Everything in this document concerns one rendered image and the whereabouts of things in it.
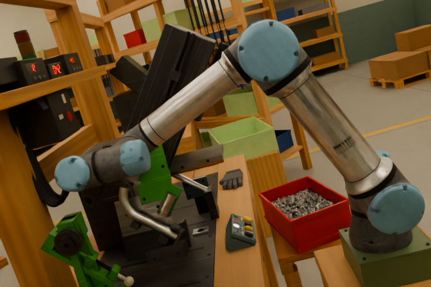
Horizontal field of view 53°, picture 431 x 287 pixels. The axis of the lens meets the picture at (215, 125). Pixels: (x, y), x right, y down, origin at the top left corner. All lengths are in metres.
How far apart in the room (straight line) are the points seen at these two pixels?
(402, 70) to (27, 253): 6.47
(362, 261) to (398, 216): 0.20
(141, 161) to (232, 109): 3.37
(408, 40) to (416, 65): 0.58
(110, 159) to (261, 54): 0.38
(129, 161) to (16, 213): 0.50
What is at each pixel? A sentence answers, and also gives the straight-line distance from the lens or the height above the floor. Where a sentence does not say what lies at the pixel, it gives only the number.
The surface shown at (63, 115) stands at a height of 1.42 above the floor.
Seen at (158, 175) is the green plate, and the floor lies 1.15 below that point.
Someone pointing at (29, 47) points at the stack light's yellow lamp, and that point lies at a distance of 1.74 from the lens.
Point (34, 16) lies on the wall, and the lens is 10.90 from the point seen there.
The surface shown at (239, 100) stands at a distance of 4.18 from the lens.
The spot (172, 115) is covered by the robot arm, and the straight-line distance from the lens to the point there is 1.03.
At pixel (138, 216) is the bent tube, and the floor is 1.05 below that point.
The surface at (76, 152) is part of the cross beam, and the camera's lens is 2.00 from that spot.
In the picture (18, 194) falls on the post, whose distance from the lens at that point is 1.35.
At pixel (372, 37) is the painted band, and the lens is 11.22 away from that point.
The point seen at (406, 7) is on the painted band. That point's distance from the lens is 11.57.
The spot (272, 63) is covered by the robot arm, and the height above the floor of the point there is 1.46.
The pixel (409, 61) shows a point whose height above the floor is 0.36.
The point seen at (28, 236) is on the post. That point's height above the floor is 1.14.
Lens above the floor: 1.54
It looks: 11 degrees down
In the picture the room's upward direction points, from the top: 16 degrees counter-clockwise
